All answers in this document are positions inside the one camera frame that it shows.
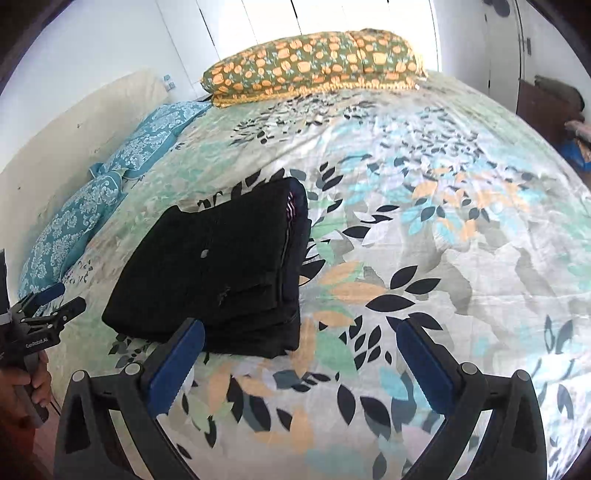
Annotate white door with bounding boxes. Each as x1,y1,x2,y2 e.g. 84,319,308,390
480,0,528,112

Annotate black pants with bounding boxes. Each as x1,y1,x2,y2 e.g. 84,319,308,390
102,175,312,358

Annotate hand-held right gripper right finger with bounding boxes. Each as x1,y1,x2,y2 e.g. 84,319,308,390
394,318,548,480

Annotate olive floral pillow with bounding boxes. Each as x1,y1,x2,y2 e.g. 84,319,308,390
201,28,428,109

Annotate person's left hand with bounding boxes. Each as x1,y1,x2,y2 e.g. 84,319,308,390
0,353,54,409

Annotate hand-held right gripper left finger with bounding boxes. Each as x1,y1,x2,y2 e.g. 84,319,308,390
53,318,206,480

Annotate cream headboard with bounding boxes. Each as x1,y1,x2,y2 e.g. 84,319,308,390
0,69,169,296

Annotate dark wooden furniture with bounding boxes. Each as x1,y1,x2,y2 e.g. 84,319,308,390
516,78,591,153

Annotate teal damask pillow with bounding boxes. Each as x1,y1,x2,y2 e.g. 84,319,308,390
18,173,127,301
90,100,213,181

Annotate blue bag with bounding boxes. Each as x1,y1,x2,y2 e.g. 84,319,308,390
556,138,591,166

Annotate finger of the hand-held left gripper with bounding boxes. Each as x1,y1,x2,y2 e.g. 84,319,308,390
34,296,88,326
9,281,66,319

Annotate leaf print bedspread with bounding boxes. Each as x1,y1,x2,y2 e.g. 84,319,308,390
18,69,591,480

